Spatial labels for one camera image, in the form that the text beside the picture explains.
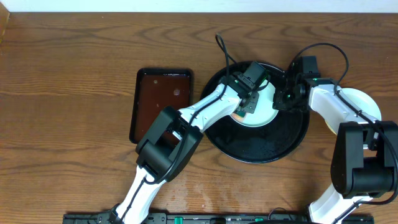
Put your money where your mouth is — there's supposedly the light green plate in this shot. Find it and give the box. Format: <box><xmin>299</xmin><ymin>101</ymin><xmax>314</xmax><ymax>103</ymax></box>
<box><xmin>230</xmin><ymin>80</ymin><xmax>278</xmax><ymax>128</ymax></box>

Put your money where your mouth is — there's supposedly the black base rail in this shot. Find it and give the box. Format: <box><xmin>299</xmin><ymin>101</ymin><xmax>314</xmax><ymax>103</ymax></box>
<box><xmin>62</xmin><ymin>212</ymin><xmax>375</xmax><ymax>224</ymax></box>

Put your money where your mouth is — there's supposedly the rectangular brown water tray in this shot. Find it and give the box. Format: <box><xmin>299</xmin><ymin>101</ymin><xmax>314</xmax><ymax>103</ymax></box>
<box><xmin>129</xmin><ymin>68</ymin><xmax>193</xmax><ymax>144</ymax></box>

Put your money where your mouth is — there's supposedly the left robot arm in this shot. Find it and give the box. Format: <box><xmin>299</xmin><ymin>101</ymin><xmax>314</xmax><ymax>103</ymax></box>
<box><xmin>111</xmin><ymin>73</ymin><xmax>263</xmax><ymax>223</ymax></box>

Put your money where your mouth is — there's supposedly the round black tray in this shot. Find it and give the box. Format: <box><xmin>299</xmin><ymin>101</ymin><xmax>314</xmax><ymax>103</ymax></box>
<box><xmin>200</xmin><ymin>60</ymin><xmax>310</xmax><ymax>164</ymax></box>

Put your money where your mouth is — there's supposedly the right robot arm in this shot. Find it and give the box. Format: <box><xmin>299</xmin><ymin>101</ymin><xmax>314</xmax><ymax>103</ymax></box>
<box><xmin>272</xmin><ymin>72</ymin><xmax>397</xmax><ymax>223</ymax></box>

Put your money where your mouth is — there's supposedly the green yellow sponge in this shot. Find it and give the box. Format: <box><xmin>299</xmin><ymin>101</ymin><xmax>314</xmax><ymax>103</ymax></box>
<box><xmin>234</xmin><ymin>111</ymin><xmax>246</xmax><ymax>119</ymax></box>

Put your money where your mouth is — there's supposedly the yellow plate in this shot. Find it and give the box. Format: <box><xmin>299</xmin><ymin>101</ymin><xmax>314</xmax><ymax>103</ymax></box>
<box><xmin>325</xmin><ymin>120</ymin><xmax>337</xmax><ymax>135</ymax></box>

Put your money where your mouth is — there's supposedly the cardboard box corner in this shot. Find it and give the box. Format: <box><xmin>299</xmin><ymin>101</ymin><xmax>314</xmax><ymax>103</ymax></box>
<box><xmin>0</xmin><ymin>3</ymin><xmax>11</xmax><ymax>42</ymax></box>

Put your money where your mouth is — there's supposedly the light blue front plate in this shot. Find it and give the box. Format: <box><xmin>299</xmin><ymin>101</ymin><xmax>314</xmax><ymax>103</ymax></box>
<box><xmin>325</xmin><ymin>87</ymin><xmax>382</xmax><ymax>134</ymax></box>

